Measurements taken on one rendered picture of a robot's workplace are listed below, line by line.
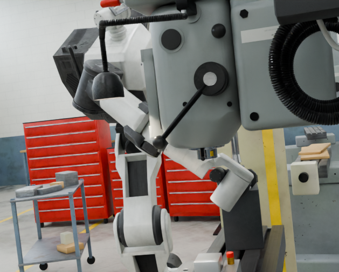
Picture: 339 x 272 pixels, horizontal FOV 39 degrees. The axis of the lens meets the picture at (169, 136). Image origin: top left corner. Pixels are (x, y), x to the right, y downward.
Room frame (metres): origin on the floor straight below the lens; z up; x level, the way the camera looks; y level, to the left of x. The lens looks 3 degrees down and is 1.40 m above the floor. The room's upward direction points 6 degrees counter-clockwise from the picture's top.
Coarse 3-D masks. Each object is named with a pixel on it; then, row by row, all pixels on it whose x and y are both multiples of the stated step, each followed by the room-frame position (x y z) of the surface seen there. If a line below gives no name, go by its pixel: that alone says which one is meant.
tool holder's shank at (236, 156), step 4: (236, 136) 1.51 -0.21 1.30; (232, 140) 1.51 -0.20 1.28; (236, 140) 1.51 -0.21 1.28; (232, 144) 1.51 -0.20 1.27; (236, 144) 1.51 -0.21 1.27; (232, 148) 1.51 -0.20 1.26; (236, 148) 1.51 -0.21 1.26; (232, 152) 1.51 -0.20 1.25; (236, 152) 1.51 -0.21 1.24; (232, 156) 1.51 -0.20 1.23; (236, 156) 1.51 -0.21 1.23; (236, 160) 1.50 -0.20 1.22; (240, 160) 1.51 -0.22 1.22
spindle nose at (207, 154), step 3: (198, 150) 1.09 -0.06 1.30; (204, 150) 1.08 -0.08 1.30; (207, 150) 1.08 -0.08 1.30; (210, 150) 1.08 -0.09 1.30; (213, 150) 1.08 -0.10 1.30; (216, 150) 1.09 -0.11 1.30; (198, 153) 1.09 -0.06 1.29; (204, 153) 1.08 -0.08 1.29; (207, 153) 1.08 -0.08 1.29; (213, 153) 1.08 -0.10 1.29; (216, 153) 1.09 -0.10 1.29; (198, 156) 1.09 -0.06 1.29; (207, 156) 1.08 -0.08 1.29; (210, 156) 1.08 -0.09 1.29; (213, 156) 1.08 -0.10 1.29; (216, 156) 1.09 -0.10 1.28
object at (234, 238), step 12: (252, 192) 1.45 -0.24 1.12; (240, 204) 1.46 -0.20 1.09; (252, 204) 1.45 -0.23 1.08; (228, 216) 1.46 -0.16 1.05; (240, 216) 1.46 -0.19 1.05; (252, 216) 1.45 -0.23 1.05; (228, 228) 1.47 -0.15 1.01; (240, 228) 1.46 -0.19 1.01; (252, 228) 1.45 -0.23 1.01; (228, 240) 1.47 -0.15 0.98; (240, 240) 1.46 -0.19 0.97; (252, 240) 1.45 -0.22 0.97
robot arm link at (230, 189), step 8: (216, 168) 1.27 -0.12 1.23; (216, 176) 1.24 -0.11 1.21; (224, 176) 1.27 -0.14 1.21; (232, 176) 1.23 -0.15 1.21; (224, 184) 1.24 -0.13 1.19; (232, 184) 1.23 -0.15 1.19; (240, 184) 1.23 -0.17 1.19; (248, 184) 1.24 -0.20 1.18; (216, 192) 1.25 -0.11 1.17; (224, 192) 1.23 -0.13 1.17; (232, 192) 1.23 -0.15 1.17; (240, 192) 1.24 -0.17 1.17; (216, 200) 1.24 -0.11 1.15; (224, 200) 1.23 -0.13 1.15; (232, 200) 1.24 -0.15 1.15; (224, 208) 1.23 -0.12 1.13
